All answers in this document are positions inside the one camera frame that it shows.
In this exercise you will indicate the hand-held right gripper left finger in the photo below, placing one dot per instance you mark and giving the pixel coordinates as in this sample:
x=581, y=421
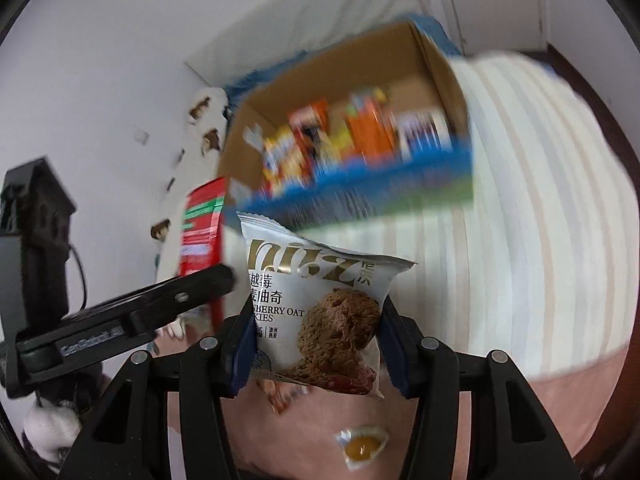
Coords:
x=245, y=345

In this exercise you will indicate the striped white blanket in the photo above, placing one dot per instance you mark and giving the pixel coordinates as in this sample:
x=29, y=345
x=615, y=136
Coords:
x=525, y=210

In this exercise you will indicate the white door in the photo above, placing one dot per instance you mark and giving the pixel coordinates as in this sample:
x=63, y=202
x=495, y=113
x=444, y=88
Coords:
x=500, y=0

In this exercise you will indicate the printed cardboard box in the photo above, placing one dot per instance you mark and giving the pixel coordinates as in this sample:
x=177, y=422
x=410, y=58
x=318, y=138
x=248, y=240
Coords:
x=400, y=185

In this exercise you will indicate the bear print pillow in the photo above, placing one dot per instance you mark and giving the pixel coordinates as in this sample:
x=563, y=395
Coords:
x=200, y=125

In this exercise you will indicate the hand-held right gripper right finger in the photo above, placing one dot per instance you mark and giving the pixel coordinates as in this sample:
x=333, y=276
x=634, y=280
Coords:
x=395, y=350

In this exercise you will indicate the yellow noodle packet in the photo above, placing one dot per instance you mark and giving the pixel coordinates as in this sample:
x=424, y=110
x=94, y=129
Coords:
x=285, y=157

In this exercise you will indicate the pink blanket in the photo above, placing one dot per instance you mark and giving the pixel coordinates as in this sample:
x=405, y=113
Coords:
x=500, y=410

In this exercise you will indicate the orange snack packet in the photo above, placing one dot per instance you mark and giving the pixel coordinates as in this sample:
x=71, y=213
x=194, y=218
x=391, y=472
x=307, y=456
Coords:
x=367, y=127

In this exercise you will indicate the white chocolate wafer packet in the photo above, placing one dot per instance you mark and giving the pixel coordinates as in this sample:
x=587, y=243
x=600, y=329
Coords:
x=422, y=130

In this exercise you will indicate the panda print packet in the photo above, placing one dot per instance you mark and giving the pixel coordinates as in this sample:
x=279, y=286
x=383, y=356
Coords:
x=280, y=395

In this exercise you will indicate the white brown cookie packet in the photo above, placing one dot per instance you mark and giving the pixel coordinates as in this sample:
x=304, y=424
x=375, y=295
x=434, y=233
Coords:
x=310, y=280

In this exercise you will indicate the white wall socket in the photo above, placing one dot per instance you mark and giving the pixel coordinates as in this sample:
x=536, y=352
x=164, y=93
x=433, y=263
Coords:
x=141, y=136

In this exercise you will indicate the blue bedsheet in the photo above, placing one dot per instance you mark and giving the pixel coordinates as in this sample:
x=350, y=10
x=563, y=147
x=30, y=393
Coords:
x=245, y=82

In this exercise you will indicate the grey bed cushion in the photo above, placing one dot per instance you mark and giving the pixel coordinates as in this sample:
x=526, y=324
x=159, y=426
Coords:
x=300, y=25

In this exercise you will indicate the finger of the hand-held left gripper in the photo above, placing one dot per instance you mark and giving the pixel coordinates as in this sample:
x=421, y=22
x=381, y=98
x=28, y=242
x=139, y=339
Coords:
x=185, y=296

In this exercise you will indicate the long red packet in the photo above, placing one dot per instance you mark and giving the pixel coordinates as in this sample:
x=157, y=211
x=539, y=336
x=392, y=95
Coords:
x=202, y=230

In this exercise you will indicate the clear packet with brown ball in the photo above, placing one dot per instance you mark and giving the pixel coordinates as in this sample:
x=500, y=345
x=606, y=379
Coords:
x=362, y=447

